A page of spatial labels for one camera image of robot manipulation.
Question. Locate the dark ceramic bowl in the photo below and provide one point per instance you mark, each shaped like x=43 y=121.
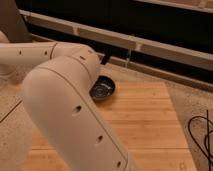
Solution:
x=103 y=88

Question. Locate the black stand leg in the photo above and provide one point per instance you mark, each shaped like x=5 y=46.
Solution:
x=108 y=54

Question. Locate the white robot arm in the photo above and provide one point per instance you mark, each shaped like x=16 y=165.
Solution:
x=55 y=94

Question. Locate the wooden cutting board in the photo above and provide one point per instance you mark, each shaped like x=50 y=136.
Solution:
x=143 y=118

